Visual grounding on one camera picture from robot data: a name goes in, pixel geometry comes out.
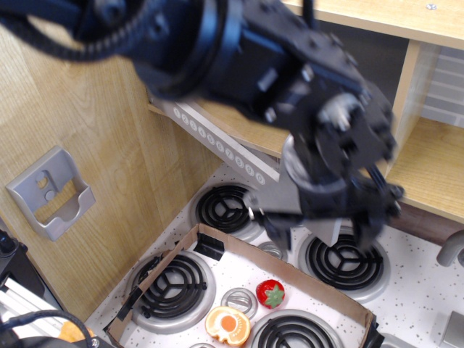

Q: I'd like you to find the front left stove burner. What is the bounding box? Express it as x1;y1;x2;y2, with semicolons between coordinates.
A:
132;251;216;335

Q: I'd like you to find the back left stove burner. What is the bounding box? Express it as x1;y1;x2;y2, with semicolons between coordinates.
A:
188;183;265;243

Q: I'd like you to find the grey wall phone holder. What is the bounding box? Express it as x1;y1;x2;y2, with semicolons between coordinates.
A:
6;146;96;241

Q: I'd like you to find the cardboard frame barrier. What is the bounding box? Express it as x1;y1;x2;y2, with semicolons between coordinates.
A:
104;224;384;347

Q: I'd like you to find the front right stove burner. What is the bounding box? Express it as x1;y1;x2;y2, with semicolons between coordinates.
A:
245;309;344;348

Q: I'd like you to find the orange toy fruit half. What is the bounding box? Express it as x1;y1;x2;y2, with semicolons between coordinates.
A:
204;306;252;347

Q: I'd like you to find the grey stove knob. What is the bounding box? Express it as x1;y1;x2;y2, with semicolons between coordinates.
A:
258;241;288;262
220;287;258;319

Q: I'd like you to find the red toy strawberry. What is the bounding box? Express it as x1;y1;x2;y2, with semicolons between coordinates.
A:
255;279;285;309

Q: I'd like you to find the grey middle stove knob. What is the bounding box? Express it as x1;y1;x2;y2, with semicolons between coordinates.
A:
258;241;288;262

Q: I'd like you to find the grey toy microwave door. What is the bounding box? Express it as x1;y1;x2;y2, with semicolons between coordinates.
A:
148;94;344;247

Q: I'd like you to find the back right stove burner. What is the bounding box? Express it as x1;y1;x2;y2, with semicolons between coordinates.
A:
297;225;391;304

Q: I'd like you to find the aluminium rail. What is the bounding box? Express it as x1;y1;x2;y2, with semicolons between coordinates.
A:
1;278;65;339

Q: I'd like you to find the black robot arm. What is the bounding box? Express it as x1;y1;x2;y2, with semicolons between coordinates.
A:
1;1;404;250

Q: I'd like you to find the black device at left edge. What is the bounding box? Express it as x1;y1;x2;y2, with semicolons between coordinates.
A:
1;231;45;297

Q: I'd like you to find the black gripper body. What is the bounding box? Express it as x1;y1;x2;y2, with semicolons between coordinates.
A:
244;137;405;232

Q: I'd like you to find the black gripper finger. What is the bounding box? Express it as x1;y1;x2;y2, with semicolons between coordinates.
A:
352;212;384;252
263;215;291;250

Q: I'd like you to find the grey toy faucet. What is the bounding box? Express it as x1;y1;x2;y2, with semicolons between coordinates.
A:
436;230;464;267

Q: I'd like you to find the orange toy bread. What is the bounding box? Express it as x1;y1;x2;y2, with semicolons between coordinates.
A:
58;321;85;343

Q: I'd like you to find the grey front stove knob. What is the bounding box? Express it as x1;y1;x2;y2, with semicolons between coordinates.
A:
220;287;258;319

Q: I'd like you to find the black braided cable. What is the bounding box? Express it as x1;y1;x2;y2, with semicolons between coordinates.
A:
0;310;94;348

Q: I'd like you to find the stove burner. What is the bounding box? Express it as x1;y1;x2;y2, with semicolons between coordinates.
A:
297;225;391;304
132;251;216;335
245;309;344;348
188;183;265;243

